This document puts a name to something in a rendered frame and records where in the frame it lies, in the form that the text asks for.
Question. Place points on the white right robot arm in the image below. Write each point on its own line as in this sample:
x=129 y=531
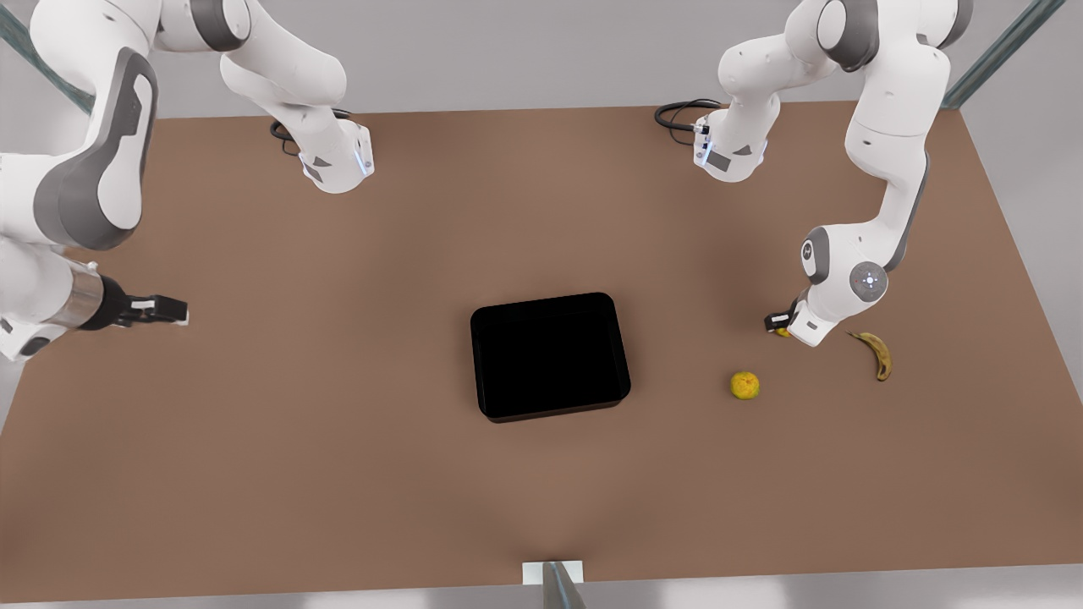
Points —
x=101 y=161

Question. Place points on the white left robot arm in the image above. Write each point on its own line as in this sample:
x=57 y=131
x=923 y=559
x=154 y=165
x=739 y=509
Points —
x=888 y=93

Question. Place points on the black storage box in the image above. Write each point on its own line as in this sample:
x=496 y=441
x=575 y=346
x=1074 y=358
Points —
x=550 y=357

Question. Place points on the yellow orange fruit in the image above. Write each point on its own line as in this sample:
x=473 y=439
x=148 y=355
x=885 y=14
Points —
x=744 y=386

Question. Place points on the spotted yellow banana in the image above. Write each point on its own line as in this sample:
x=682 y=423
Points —
x=880 y=353

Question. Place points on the silver frame post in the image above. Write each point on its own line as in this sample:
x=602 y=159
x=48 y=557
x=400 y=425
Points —
x=42 y=68
x=562 y=590
x=998 y=51

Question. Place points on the pale frame foot plate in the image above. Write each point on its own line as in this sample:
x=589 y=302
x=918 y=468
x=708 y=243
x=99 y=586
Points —
x=533 y=573

